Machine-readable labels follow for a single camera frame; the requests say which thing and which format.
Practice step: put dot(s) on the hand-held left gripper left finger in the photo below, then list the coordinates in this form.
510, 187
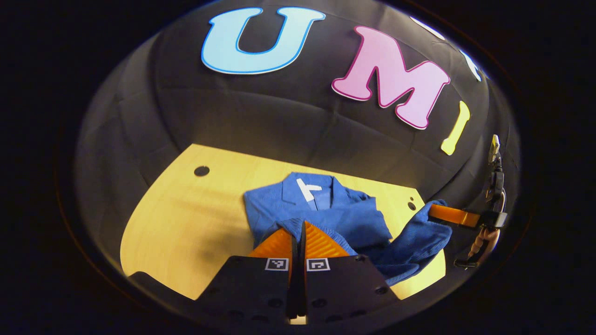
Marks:
251, 288

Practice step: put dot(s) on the blue knit jacket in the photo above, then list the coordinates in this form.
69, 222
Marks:
354, 218

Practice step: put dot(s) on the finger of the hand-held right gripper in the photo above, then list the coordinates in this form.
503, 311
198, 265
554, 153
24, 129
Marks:
454, 215

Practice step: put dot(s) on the black backdrop cloth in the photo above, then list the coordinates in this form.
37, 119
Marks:
279, 116

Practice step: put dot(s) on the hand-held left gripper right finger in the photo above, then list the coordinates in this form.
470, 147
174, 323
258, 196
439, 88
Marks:
347, 286

